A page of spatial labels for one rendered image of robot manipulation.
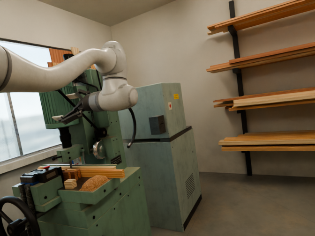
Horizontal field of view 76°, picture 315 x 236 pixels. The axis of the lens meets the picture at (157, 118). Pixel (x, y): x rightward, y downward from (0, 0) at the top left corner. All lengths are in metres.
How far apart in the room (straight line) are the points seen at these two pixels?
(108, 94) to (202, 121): 2.48
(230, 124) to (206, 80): 0.74
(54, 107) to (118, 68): 0.48
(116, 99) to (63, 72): 0.27
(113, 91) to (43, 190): 0.59
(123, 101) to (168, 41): 2.66
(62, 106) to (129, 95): 0.48
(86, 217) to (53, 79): 0.72
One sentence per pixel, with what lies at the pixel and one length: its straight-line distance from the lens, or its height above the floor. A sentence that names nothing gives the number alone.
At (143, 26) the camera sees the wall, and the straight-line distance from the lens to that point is 3.68.
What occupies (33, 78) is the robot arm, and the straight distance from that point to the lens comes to 0.54.
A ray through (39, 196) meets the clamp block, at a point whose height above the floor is 0.91.
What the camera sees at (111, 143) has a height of 1.05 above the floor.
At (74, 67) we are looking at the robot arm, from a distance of 0.65.
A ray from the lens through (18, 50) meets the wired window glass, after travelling 2.93.
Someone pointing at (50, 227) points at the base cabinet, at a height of 0.69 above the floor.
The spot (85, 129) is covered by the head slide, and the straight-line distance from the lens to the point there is 1.28.
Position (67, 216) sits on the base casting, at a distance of 1.20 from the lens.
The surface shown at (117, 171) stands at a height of 0.94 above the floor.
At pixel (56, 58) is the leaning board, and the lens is 3.00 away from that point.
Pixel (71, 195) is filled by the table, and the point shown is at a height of 0.87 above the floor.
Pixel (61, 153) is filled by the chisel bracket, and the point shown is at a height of 1.05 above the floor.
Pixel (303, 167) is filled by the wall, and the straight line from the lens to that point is 3.26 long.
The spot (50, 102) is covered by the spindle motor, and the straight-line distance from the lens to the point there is 1.19.
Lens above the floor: 1.27
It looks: 5 degrees down
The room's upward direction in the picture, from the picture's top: 8 degrees counter-clockwise
